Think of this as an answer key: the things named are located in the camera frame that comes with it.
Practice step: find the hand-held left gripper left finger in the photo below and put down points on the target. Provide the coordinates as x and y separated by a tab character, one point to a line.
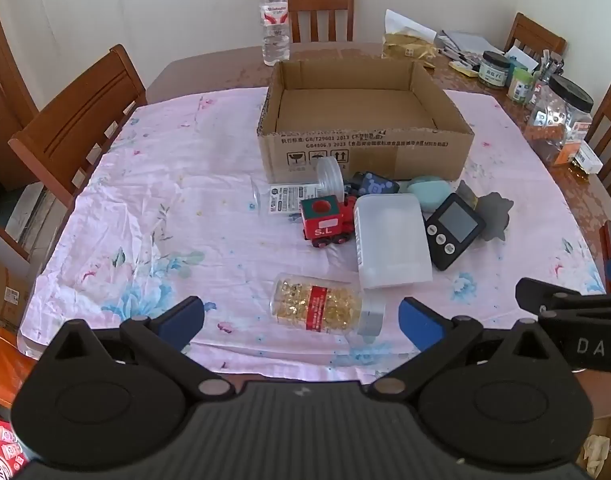
183	317

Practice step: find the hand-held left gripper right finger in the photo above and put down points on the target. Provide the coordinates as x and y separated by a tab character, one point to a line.
420	327

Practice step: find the white plastic container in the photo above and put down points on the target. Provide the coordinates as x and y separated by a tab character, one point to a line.
390	240

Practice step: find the grey plush toy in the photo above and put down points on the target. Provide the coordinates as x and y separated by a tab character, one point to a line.
493	210

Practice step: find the capsule bottle with red label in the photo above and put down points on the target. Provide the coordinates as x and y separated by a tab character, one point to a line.
325	305

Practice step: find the red toy train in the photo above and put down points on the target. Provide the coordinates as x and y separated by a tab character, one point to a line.
325	220

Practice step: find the clear plastic jar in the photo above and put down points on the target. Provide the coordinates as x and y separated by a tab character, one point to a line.
330	180

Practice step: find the cardboard box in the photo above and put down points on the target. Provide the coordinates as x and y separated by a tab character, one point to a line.
365	155
5	290

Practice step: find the brown carton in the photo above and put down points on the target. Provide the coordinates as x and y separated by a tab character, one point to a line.
608	440

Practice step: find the black digital timer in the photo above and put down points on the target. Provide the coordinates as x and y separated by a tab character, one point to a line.
453	232

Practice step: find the pink floral cloth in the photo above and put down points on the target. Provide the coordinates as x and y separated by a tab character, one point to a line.
160	210

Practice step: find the small white box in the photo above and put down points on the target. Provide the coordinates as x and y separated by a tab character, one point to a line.
588	162

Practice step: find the wooden chair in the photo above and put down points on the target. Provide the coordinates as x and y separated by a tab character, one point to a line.
320	5
533	35
610	135
75	125
5	237

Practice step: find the dark blue patterned pouch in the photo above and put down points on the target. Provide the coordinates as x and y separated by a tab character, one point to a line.
378	183

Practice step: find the white packet with barcode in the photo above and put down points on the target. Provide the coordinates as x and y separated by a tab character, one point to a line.
290	200

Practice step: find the large clear jar black lid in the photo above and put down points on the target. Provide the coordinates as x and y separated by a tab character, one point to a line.
560	120

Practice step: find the orange bag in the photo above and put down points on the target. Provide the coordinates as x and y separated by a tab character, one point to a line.
10	365

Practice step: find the cardboard box on floor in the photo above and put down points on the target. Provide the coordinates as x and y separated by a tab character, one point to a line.
5	290

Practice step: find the small jar with green lid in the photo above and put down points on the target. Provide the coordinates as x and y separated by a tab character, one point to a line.
521	87

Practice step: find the red printed packet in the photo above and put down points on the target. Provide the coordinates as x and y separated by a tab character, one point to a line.
2	450

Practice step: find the glass jar with dark lid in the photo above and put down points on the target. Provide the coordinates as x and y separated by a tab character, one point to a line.
494	72

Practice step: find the yellow notepad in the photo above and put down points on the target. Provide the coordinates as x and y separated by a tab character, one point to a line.
463	67

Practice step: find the stack of papers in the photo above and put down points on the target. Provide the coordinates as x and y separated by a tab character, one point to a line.
465	40

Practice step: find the gold tissue pack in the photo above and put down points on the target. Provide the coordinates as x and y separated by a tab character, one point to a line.
405	45

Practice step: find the wooden door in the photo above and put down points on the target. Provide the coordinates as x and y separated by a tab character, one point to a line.
7	85

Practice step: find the clear water bottle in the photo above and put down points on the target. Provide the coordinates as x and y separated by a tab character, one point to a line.
275	35

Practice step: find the wooden chair back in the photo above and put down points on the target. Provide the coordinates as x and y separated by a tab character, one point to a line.
320	5

